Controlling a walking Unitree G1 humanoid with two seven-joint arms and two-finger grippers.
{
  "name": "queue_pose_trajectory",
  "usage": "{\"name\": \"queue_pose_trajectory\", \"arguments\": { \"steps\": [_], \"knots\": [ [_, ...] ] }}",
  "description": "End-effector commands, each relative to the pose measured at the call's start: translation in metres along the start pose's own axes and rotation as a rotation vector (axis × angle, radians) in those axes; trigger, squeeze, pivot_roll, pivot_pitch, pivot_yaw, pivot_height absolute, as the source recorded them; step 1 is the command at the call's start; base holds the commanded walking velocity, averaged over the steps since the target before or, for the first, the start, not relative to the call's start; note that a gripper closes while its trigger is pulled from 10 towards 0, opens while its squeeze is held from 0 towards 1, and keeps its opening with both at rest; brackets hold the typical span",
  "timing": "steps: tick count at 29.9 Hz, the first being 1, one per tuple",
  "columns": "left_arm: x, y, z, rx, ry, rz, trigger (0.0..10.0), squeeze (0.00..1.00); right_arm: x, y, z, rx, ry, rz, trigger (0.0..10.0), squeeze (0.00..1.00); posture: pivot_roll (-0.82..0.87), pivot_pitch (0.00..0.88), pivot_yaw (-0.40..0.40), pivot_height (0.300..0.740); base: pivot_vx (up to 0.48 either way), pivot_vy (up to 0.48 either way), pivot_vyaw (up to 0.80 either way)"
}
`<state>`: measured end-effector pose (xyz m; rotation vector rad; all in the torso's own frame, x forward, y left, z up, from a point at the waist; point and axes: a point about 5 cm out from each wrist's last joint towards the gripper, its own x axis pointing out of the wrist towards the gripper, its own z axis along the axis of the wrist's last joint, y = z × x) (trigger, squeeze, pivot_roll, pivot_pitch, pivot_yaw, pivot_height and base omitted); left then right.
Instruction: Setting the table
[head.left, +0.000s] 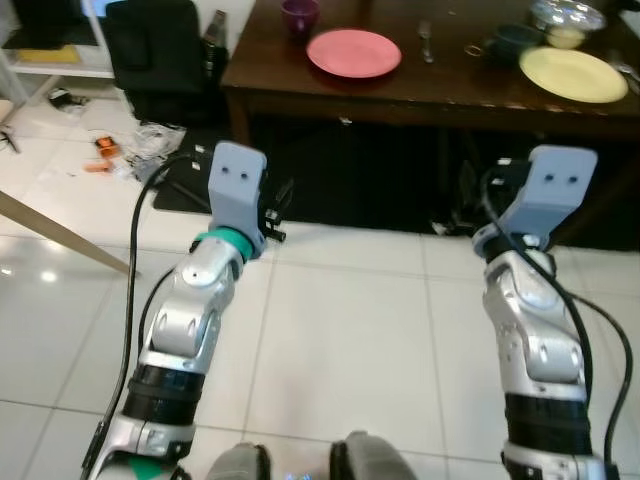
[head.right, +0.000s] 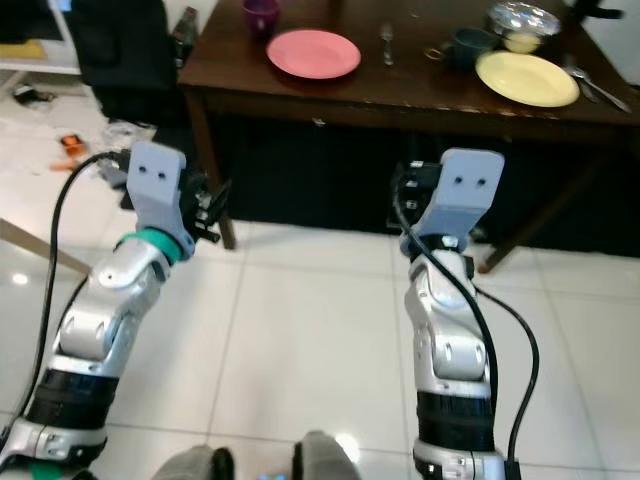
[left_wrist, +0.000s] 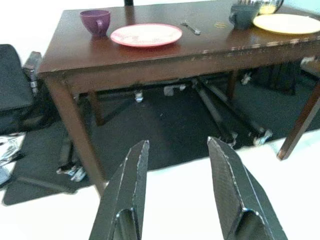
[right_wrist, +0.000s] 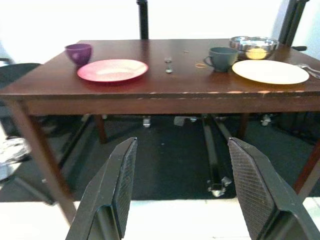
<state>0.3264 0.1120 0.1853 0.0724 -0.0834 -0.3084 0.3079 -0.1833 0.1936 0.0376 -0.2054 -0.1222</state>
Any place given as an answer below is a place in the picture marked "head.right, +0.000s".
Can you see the yellow round plate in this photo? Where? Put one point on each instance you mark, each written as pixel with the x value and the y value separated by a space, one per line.
pixel 527 79

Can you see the silver metal fork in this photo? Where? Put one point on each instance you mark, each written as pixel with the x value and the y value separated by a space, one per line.
pixel 387 44

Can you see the grey robot leg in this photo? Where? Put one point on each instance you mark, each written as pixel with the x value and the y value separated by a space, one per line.
pixel 328 460
pixel 198 466

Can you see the black chair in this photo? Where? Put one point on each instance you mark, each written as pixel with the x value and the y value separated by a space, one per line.
pixel 125 45

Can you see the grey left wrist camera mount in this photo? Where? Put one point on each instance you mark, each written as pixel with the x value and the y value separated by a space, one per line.
pixel 157 190

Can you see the small orange floor item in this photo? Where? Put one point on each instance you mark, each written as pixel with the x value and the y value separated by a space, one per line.
pixel 71 143

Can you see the purple cup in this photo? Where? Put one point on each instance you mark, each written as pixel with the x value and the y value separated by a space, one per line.
pixel 261 15

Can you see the dark green cup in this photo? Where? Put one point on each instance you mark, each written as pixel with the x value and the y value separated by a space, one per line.
pixel 468 48

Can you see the pink round plate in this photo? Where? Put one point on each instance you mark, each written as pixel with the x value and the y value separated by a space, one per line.
pixel 313 53

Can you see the silver metal spoon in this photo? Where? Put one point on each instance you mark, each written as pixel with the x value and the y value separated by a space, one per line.
pixel 582 80

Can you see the dark brown wooden table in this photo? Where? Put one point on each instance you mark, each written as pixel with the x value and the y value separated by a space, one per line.
pixel 410 100

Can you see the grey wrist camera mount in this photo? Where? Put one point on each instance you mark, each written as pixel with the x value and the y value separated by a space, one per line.
pixel 468 195
pixel 157 190

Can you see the crumpled clear plastic bag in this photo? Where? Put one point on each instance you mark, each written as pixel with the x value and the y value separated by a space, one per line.
pixel 122 135

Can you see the small pale yellow bowl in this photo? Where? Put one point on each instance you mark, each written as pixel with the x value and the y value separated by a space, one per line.
pixel 522 42

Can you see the grey left robot leg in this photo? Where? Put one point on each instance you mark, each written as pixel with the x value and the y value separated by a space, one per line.
pixel 198 466

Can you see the white shelf unit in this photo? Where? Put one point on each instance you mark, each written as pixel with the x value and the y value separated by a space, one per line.
pixel 40 65

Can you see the light wooden slanted leg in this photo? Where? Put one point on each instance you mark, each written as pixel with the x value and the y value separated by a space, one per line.
pixel 40 248

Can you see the grey right robot leg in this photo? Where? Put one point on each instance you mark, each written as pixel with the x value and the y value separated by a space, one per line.
pixel 328 460

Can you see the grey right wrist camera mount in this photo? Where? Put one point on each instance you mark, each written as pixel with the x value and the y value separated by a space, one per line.
pixel 468 195

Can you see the shiny metal bowl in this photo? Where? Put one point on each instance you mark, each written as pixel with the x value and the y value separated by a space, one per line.
pixel 523 18

